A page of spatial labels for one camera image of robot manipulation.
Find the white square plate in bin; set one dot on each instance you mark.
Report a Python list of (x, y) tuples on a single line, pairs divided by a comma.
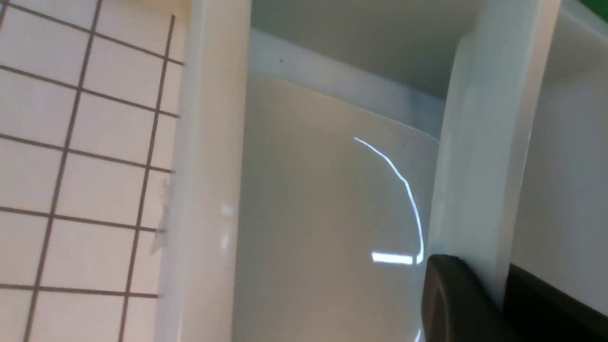
[(334, 209)]

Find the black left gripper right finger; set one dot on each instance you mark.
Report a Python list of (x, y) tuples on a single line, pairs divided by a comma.
[(539, 312)]

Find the large white rice plate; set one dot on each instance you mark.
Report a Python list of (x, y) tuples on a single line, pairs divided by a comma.
[(491, 102)]

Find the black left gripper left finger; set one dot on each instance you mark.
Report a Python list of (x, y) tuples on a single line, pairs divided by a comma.
[(455, 306)]

